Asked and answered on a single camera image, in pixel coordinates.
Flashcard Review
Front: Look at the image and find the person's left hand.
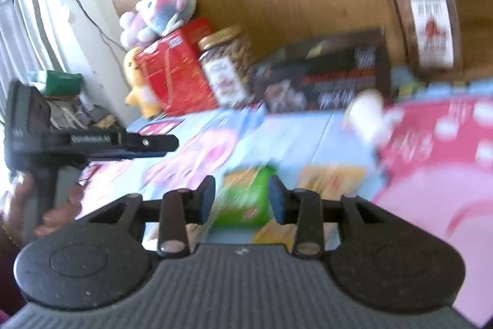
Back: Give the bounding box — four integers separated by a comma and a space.
0, 173, 88, 249

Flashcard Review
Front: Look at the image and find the cartoon pig printed bedsheet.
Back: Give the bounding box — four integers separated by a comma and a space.
77, 65, 493, 328

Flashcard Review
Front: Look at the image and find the yellow snack packet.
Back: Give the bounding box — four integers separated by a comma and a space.
252, 165, 367, 244

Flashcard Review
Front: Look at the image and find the white packet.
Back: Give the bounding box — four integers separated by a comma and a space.
344, 89, 390, 145

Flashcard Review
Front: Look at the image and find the pink and blue plush toy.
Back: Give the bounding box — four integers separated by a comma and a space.
119, 0, 198, 49

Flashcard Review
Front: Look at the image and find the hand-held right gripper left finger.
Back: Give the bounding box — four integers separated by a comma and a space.
88, 175, 216, 257

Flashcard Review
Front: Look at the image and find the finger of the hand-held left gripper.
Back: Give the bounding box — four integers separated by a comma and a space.
117, 132, 180, 160

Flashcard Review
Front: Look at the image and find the black printed cardboard box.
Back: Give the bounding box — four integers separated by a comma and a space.
250, 27, 393, 114

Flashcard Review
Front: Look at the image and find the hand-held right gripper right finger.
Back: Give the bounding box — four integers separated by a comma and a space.
269, 175, 403, 258

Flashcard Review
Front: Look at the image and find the red gift box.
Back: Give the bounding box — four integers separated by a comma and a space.
133, 18, 221, 117

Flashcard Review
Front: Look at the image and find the yellow duck plush toy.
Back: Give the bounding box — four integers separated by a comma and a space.
124, 46, 163, 120

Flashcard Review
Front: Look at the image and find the pecan jar with gold lid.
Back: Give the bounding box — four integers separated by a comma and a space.
398, 0, 463, 74

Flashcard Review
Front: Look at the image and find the white curtain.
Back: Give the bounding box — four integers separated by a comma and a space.
0, 0, 62, 91

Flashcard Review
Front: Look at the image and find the green snack packet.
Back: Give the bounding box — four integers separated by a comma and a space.
212, 165, 279, 229

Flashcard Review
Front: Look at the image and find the tangle of cables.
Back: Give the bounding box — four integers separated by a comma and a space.
45, 94, 117, 131

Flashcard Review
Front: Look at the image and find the person's left forearm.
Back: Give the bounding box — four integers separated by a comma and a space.
0, 225, 28, 323

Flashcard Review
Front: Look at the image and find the cashew jar with gold lid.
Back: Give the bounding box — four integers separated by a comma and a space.
197, 25, 255, 108

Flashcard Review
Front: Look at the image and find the green bag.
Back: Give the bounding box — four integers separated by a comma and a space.
43, 70, 84, 97

